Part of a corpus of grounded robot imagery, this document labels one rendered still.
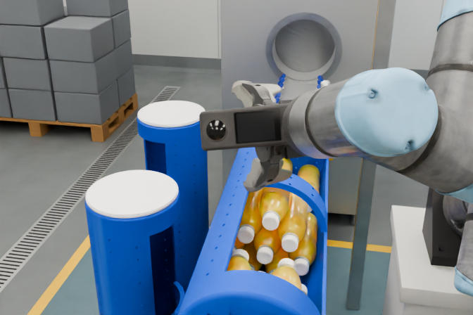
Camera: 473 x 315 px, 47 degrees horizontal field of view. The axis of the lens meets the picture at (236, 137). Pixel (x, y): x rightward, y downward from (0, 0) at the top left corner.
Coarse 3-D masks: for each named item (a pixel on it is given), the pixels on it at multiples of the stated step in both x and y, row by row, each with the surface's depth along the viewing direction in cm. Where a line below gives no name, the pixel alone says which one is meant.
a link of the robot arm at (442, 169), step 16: (432, 80) 55; (448, 80) 53; (464, 80) 52; (448, 96) 52; (464, 96) 52; (448, 112) 51; (464, 112) 51; (448, 128) 49; (464, 128) 50; (432, 144) 49; (448, 144) 49; (464, 144) 50; (416, 160) 49; (432, 160) 49; (448, 160) 50; (464, 160) 50; (416, 176) 51; (432, 176) 51; (448, 176) 51; (464, 176) 51; (448, 192) 53; (464, 192) 52
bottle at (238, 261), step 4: (232, 256) 120; (236, 256) 118; (240, 256) 120; (244, 256) 120; (232, 260) 116; (236, 260) 116; (240, 260) 116; (244, 260) 117; (232, 264) 114; (236, 264) 114; (240, 264) 115; (244, 264) 115; (248, 264) 117; (228, 268) 113; (232, 268) 113; (236, 268) 113; (240, 268) 114; (244, 268) 114; (248, 268) 115
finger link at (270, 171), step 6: (264, 162) 68; (270, 162) 66; (276, 162) 66; (264, 168) 68; (270, 168) 67; (276, 168) 68; (264, 174) 69; (270, 174) 68; (276, 174) 68; (258, 180) 70; (264, 180) 69; (270, 180) 69; (258, 186) 71; (264, 186) 73
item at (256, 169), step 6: (252, 162) 72; (258, 162) 70; (282, 162) 71; (252, 168) 72; (258, 168) 70; (282, 168) 73; (252, 174) 72; (258, 174) 70; (282, 174) 74; (288, 174) 74; (246, 180) 75; (252, 180) 73; (276, 180) 74; (282, 180) 75; (246, 186) 75; (252, 186) 73
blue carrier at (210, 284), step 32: (320, 160) 177; (224, 192) 140; (320, 192) 165; (224, 224) 119; (320, 224) 133; (224, 256) 106; (320, 256) 133; (192, 288) 104; (224, 288) 96; (256, 288) 96; (288, 288) 98; (320, 288) 121
